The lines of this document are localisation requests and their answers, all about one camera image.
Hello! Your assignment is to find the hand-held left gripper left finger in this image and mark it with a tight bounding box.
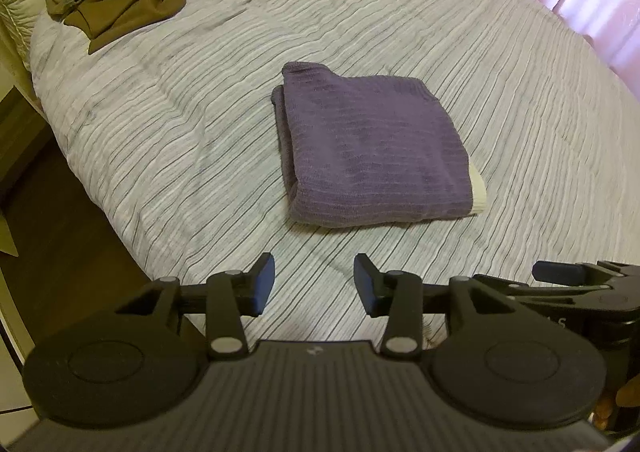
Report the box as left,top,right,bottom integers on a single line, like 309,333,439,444
114,253,277,361

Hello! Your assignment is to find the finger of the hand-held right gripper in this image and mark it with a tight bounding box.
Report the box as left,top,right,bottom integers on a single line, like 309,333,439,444
532,260,640,287
472,273,632,313

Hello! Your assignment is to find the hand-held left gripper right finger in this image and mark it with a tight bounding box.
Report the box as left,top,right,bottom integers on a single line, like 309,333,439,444
353,254,512,359

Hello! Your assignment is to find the purple towel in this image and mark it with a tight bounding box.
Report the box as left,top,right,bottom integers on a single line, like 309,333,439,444
271,62,487,229

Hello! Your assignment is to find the grey striped bed blanket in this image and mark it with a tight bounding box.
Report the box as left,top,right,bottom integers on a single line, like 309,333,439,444
29,0,640,350

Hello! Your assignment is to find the wooden bedside cabinet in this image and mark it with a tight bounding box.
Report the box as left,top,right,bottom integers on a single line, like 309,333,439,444
0,84,53,197

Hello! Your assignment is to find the olive brown garment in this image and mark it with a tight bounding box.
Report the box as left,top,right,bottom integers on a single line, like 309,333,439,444
46,0,207,55

